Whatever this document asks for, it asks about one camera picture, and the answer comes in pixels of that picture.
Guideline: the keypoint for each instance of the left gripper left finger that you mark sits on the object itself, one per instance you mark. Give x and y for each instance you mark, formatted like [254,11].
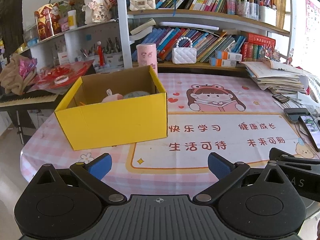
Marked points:
[90,175]

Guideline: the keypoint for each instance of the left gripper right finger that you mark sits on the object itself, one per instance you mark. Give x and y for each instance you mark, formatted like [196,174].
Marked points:
[229,176]

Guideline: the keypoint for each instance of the pink plush pig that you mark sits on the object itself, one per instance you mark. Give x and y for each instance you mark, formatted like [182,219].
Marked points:
[111,97]

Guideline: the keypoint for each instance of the yellow tape roll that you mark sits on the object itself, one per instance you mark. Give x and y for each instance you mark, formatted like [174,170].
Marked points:
[135,94]

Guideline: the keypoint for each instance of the black smartphone lit screen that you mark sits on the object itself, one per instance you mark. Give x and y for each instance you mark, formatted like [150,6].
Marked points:
[312,130]

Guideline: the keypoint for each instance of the pink cartoon table mat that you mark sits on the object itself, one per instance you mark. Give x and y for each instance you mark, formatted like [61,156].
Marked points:
[178,163]

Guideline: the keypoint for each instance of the black power bank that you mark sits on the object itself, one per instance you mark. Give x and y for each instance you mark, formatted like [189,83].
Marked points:
[293,114]

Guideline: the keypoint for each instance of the yellow cardboard box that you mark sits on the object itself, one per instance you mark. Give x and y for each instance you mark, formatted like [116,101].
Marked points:
[89,123]

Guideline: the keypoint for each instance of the black calculator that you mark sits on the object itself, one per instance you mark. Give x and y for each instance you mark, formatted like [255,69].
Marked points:
[280,98]

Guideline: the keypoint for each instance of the black piano keyboard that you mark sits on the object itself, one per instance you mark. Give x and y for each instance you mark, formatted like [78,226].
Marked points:
[39,99]

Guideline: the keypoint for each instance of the white tape roll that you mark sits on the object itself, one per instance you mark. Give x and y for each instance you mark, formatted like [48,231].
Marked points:
[61,79]

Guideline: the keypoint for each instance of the red paper decoration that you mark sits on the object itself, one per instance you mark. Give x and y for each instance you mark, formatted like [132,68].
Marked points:
[45,79]

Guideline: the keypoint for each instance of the stack of papers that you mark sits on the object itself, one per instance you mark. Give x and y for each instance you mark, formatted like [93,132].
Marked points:
[278,77]

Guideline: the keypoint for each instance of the orange white carton lower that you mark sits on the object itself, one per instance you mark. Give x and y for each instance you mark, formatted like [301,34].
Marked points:
[222,62]

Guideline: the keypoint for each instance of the orange white carton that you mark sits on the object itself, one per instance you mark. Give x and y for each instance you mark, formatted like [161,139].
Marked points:
[225,55]
[222,62]

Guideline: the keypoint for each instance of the orange white carton upper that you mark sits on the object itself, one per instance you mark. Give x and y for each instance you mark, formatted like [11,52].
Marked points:
[225,55]

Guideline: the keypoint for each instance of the red figurine pen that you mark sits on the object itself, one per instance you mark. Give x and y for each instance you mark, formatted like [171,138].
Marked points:
[100,53]

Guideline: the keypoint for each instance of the white quilted pearl handbag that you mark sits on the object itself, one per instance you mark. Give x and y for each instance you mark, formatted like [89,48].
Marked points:
[184,55]

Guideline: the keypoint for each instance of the beige plush blanket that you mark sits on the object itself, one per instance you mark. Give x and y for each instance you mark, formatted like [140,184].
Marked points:
[11,79]

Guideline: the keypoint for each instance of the pink cylinder container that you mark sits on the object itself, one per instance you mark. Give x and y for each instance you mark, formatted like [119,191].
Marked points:
[147,55]

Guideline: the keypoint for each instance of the row of lower books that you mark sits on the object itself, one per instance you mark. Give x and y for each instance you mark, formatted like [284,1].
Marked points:
[207,43]

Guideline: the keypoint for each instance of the red dictionary book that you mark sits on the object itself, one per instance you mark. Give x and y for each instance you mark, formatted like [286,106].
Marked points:
[258,39]

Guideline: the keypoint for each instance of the red festive gift bag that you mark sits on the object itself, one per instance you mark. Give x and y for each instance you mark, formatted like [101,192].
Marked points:
[47,20]

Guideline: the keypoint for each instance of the white pen holder box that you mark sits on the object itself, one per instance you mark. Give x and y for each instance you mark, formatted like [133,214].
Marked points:
[267,15]

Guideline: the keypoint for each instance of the white rabbit figurine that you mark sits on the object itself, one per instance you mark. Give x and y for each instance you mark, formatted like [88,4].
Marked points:
[97,11]

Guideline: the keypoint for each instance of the white bookshelf frame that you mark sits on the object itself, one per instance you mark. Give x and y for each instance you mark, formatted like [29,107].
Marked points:
[178,15]

